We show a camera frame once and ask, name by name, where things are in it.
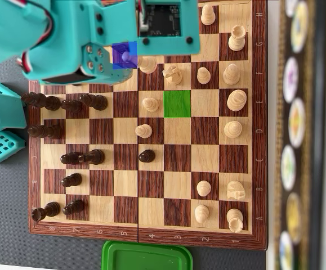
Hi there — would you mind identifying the light wooden queen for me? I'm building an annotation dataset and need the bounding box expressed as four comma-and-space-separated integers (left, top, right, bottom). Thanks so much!
224, 120, 243, 138

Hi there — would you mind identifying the red white black servo cable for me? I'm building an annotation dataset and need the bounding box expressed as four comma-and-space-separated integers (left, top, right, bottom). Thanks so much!
16, 0, 55, 73

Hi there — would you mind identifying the dark wooden rook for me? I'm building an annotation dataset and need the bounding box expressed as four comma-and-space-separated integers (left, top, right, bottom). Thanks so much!
30, 201, 61, 222

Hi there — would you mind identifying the black ornate medallion frame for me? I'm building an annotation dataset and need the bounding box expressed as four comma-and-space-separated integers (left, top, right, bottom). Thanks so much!
272, 0, 326, 270

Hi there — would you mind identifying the dark wooden king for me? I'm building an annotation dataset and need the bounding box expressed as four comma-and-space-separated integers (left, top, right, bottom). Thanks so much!
21, 92, 61, 111

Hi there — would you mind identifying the light wooden knight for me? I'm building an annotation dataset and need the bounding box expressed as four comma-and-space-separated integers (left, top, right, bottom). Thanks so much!
162, 64, 183, 87
226, 180, 247, 201

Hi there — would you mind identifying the dark wooden knight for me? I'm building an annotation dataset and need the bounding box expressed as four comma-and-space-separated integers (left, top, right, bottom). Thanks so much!
78, 148, 105, 165

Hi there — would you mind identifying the light wooden bishop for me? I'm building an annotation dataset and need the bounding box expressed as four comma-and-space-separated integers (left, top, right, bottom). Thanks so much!
223, 64, 240, 86

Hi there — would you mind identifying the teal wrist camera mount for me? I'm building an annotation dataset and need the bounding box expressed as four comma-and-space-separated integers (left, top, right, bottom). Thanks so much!
79, 0, 200, 56

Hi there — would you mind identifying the wooden folding chessboard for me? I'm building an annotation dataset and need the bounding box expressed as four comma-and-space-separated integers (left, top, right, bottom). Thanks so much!
27, 0, 268, 251

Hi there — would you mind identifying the dark wooden pawn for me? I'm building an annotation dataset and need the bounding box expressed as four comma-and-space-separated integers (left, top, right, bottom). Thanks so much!
61, 173, 82, 188
62, 199, 84, 216
60, 100, 83, 113
60, 151, 82, 165
139, 150, 155, 163

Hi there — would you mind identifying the light wooden pawn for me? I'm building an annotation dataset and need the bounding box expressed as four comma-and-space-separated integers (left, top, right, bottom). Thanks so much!
197, 66, 211, 84
138, 55, 158, 74
135, 124, 153, 138
200, 4, 216, 26
194, 204, 210, 224
142, 97, 160, 113
197, 180, 212, 197

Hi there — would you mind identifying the light wooden rook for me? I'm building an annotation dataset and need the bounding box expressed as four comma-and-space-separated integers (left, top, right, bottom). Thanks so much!
227, 24, 247, 52
226, 208, 244, 233

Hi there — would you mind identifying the dark grey table mat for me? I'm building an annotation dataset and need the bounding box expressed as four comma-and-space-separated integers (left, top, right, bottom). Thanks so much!
0, 56, 267, 270

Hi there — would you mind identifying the teal gripper with servo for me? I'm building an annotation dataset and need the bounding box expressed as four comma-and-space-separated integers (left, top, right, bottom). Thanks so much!
21, 0, 133, 86

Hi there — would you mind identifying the light wooden king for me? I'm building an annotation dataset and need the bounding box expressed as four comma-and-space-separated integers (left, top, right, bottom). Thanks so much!
226, 89, 247, 112

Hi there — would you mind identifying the green plastic container lid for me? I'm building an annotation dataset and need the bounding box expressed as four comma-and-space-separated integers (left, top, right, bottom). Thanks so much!
101, 239, 194, 270

